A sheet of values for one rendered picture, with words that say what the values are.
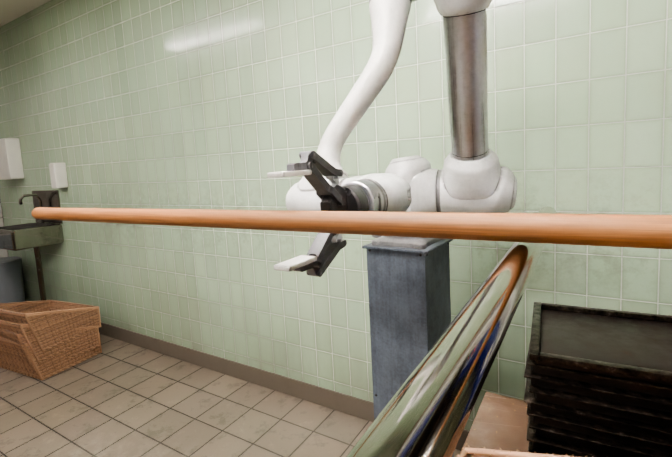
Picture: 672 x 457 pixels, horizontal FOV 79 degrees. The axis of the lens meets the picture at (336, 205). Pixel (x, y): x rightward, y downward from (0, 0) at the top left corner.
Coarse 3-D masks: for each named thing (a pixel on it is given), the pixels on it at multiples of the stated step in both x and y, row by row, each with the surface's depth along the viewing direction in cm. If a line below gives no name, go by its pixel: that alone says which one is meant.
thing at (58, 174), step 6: (54, 168) 318; (60, 168) 321; (54, 174) 318; (60, 174) 321; (66, 174) 325; (54, 180) 319; (60, 180) 321; (66, 180) 325; (54, 186) 320; (60, 186) 321; (66, 186) 325
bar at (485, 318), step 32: (512, 256) 37; (480, 288) 29; (512, 288) 30; (480, 320) 23; (448, 352) 20; (480, 352) 21; (416, 384) 17; (448, 384) 17; (480, 384) 19; (384, 416) 15; (416, 416) 15; (448, 416) 16; (352, 448) 14; (384, 448) 13; (416, 448) 14; (448, 448) 15
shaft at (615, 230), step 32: (160, 224) 74; (192, 224) 68; (224, 224) 64; (256, 224) 60; (288, 224) 57; (320, 224) 54; (352, 224) 51; (384, 224) 49; (416, 224) 46; (448, 224) 44; (480, 224) 43; (512, 224) 41; (544, 224) 39; (576, 224) 38; (608, 224) 37; (640, 224) 36
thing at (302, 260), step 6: (294, 258) 63; (300, 258) 63; (306, 258) 63; (312, 258) 63; (276, 264) 60; (282, 264) 60; (288, 264) 60; (294, 264) 60; (300, 264) 60; (306, 264) 62; (282, 270) 59; (288, 270) 58
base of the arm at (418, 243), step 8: (376, 240) 128; (384, 240) 127; (392, 240) 126; (400, 240) 124; (408, 240) 123; (416, 240) 122; (424, 240) 123; (432, 240) 126; (416, 248) 120; (424, 248) 120
